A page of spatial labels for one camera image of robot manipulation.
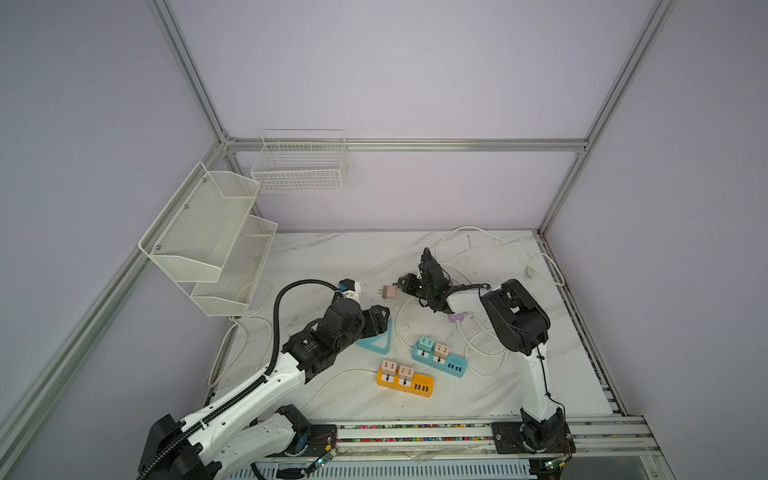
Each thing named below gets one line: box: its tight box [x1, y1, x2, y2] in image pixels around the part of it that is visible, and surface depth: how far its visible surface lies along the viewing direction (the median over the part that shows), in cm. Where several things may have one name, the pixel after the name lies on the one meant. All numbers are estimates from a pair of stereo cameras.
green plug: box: [418, 336, 434, 352], surface depth 85 cm
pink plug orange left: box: [381, 360, 397, 377], surface depth 80 cm
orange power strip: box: [376, 366, 435, 398], surface depth 82 cm
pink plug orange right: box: [398, 365, 414, 381], surface depth 80 cm
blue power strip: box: [412, 341, 467, 378], surface depth 86 cm
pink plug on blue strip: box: [434, 343, 449, 360], surface depth 84 cm
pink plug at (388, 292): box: [378, 285, 397, 299], surface depth 103 cm
